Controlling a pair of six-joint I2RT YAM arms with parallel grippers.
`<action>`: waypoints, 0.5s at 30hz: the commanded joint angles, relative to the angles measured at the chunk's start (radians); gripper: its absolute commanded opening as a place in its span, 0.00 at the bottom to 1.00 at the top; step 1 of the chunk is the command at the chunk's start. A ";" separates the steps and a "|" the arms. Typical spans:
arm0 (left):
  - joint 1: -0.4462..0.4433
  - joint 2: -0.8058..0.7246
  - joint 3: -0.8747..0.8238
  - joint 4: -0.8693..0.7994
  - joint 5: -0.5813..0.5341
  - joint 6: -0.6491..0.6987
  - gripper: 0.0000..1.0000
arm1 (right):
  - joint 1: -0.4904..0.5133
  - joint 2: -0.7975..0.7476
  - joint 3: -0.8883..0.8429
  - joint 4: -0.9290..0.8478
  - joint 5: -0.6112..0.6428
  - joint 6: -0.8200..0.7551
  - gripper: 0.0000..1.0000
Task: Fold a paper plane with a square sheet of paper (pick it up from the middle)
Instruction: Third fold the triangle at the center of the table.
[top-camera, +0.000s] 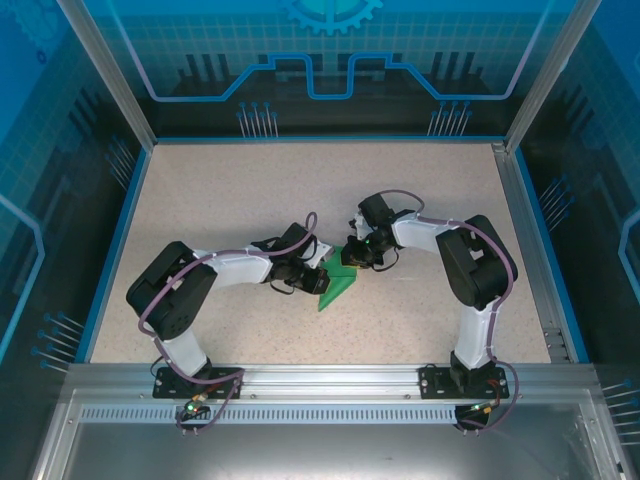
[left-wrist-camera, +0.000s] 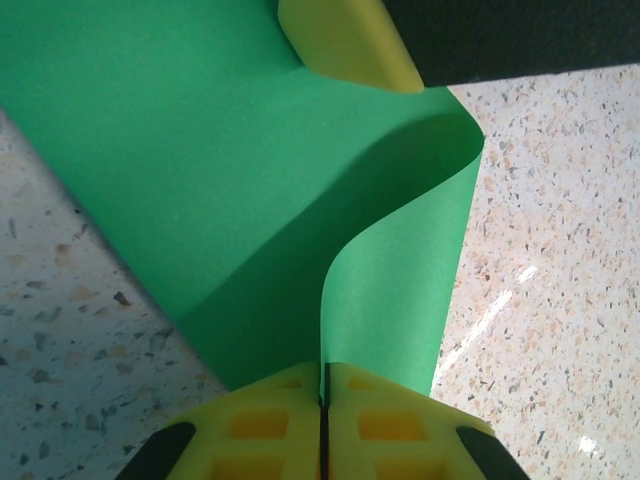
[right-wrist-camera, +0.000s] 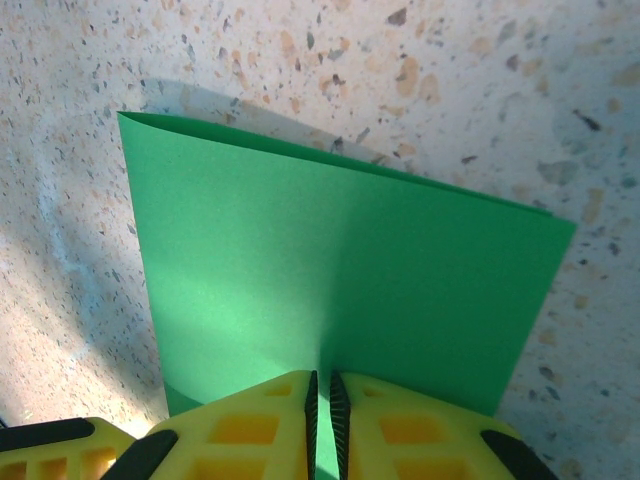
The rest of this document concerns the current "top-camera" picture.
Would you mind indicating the green cloth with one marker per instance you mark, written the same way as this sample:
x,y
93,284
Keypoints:
x,y
336,292

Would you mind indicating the aluminium side rail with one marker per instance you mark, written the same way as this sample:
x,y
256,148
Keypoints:
x,y
531,250

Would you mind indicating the aluminium mounting beam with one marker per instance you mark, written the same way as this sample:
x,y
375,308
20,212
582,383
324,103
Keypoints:
x,y
330,380

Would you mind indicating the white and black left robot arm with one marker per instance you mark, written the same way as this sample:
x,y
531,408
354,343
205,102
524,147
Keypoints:
x,y
235,267

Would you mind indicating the aluminium frame post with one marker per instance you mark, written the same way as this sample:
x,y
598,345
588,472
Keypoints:
x,y
111,75
549,75

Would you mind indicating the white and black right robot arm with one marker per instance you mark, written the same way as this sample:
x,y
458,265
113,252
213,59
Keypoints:
x,y
420,232

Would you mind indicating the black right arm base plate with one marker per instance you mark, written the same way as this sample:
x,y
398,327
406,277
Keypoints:
x,y
432,382

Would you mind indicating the blue printed side panel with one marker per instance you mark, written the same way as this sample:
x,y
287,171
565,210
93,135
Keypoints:
x,y
40,200
600,200

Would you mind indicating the blue printed back panel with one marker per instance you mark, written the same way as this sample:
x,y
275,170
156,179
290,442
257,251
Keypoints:
x,y
200,50

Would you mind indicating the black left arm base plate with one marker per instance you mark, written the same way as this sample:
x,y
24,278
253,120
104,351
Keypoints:
x,y
162,385

